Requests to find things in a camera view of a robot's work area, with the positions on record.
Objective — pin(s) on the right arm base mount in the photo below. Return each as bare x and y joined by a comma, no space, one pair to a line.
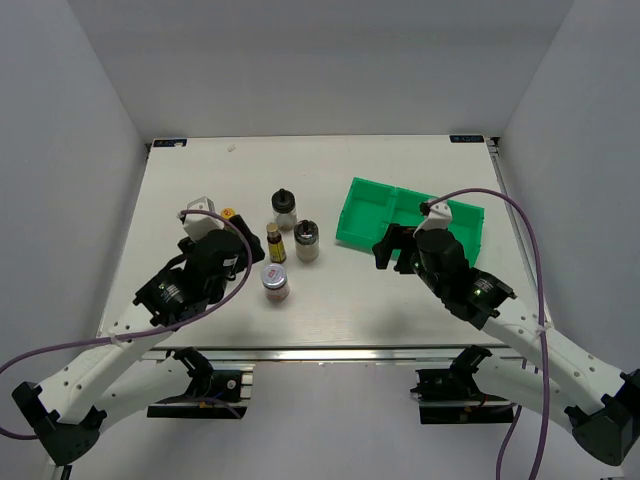
450,396

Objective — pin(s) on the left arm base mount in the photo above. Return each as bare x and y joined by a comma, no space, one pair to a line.
214,392

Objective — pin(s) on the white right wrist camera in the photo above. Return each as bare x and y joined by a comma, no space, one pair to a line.
436,216

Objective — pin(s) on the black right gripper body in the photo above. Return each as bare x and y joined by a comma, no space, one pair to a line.
429,279

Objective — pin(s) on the green three-compartment bin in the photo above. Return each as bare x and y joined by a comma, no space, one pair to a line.
370,207

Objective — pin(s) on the small brown yellow-label bottle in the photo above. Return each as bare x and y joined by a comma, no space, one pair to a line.
276,247

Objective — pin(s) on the blue right corner label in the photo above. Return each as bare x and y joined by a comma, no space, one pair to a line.
456,138

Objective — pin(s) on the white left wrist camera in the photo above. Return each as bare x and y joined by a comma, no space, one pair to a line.
198,225

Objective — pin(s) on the yellow-cap brown sauce bottle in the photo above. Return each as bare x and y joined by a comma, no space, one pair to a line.
227,213

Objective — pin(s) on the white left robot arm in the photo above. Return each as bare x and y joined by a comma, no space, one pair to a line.
69,410

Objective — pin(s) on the blue left corner label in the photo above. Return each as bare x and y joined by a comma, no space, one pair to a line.
169,143

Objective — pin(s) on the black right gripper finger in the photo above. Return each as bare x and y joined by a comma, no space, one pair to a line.
383,249
406,246

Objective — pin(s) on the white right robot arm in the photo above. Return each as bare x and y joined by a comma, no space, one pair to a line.
597,403

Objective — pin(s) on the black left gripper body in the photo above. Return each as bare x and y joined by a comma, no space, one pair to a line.
237,268

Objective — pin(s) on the glass shaker black knob lid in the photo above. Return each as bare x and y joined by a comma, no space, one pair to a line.
284,209

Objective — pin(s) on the blue corner label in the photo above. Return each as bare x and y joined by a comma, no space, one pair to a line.
456,138
169,143

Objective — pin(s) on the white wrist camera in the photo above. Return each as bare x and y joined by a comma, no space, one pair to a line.
436,216
198,225

